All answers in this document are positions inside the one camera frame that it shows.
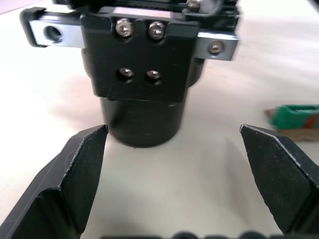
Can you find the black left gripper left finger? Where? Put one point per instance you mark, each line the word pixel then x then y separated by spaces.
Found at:
pixel 74 179

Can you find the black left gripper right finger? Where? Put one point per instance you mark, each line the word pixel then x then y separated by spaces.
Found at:
pixel 279 179

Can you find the black gripper body workpiece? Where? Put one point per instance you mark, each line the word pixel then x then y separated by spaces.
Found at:
pixel 139 74

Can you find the brown cardboard box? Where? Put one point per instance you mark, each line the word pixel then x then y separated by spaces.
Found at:
pixel 299 133

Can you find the green plastic block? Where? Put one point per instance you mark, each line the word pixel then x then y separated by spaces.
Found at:
pixel 294 117

